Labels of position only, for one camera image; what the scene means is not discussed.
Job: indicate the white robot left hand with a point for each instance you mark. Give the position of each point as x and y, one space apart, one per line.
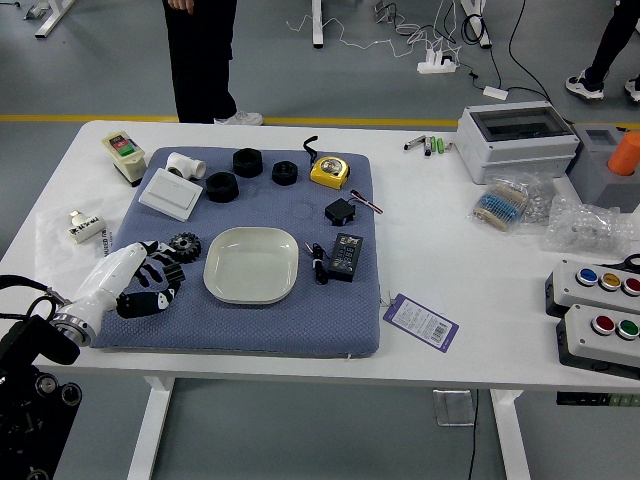
107 275

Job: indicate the small black gear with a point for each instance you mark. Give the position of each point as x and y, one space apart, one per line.
175 273

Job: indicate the big black gear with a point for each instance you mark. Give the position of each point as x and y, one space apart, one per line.
187 246

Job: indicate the big black plastic nut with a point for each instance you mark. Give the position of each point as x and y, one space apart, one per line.
220 187
247 163

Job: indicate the small black plastic nut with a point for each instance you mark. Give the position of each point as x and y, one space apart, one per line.
284 173

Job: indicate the grey three-button control box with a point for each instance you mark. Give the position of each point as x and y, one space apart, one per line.
565 292

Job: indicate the grey two-button control box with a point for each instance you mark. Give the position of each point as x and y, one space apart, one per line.
585 345

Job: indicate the white labelled adapter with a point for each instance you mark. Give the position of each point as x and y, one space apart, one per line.
86 229

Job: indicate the clear plastic bag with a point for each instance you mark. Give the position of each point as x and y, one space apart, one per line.
55 255

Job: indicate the white pipe tee fitting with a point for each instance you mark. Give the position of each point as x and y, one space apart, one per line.
182 165

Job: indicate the white square dish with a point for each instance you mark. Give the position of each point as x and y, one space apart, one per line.
250 265

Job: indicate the blue-grey quilted mat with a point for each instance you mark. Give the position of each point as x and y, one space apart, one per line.
260 325

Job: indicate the white table leg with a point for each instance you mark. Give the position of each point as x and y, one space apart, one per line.
150 430
512 440

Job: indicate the person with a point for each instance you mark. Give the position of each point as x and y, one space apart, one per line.
612 45
200 60

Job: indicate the black digital display meter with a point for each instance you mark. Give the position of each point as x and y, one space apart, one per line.
345 257

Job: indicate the yellow tape measure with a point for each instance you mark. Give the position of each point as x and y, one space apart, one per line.
327 171

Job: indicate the white background desk leg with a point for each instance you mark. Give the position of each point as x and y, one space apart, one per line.
477 20
318 25
52 17

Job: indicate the purple paper tag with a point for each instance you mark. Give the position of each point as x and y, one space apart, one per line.
420 322

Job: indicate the white power strip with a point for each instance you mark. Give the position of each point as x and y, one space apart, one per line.
436 65

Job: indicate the bag of blue resistors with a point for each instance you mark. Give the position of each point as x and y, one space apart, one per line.
500 205

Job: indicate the white power adapter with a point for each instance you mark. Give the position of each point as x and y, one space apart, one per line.
495 92

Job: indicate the clear bag of screws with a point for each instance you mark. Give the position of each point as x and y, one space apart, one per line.
540 202

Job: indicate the bubble wrap bag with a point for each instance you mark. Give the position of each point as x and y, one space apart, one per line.
585 227

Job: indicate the grey foam block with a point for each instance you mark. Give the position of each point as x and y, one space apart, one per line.
595 175

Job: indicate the black table control panel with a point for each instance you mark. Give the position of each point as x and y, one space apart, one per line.
595 399

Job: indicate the orange cylinder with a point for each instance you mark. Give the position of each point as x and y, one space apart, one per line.
625 155

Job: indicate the white wall switch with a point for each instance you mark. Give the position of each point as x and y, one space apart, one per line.
170 195

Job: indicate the cream red-green push-button switch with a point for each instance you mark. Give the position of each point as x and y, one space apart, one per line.
125 155

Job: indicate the clear under-table bracket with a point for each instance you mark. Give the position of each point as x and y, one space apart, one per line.
452 407

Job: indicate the grey electrical enclosure box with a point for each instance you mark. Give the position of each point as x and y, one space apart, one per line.
520 155

